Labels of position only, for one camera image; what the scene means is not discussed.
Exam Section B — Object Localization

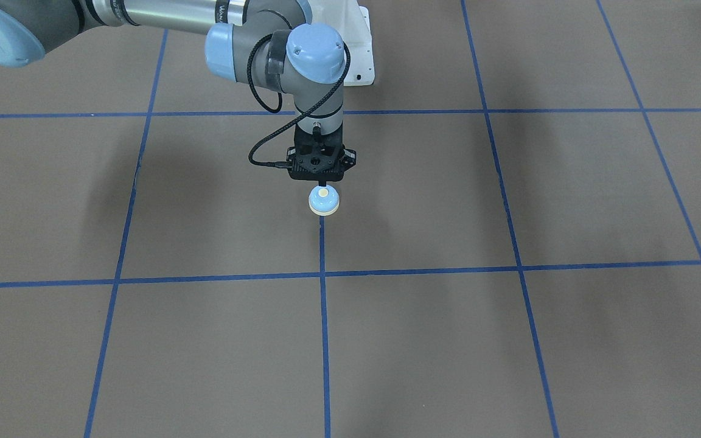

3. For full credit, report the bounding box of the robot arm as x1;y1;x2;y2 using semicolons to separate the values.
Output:
0;1;357;186

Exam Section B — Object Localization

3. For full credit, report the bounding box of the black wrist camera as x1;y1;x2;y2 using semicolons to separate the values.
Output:
286;127;358;183

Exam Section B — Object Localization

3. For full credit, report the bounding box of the white pedestal base plate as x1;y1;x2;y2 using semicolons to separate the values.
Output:
340;1;375;87

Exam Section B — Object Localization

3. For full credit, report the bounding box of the brown paper table cover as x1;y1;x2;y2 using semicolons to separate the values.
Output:
0;1;701;437

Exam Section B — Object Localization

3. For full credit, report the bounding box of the black camera cable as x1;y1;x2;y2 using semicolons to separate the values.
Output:
247;30;352;167

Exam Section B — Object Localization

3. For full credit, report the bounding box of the blue and cream bell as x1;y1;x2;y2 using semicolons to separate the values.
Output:
308;185;340;217

